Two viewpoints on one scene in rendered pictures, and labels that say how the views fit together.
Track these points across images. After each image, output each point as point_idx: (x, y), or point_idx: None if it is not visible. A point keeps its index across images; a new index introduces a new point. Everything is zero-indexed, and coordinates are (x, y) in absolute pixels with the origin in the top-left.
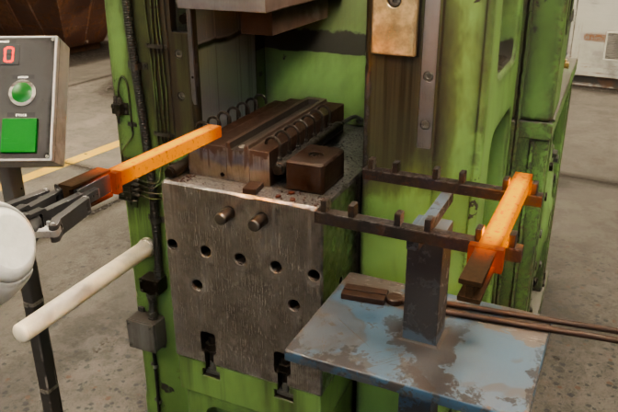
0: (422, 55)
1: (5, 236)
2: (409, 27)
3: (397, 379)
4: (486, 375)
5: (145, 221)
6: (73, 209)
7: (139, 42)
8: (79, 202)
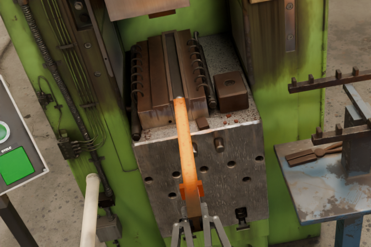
0: None
1: None
2: None
3: None
4: None
5: (86, 164)
6: (225, 234)
7: (49, 47)
8: (220, 225)
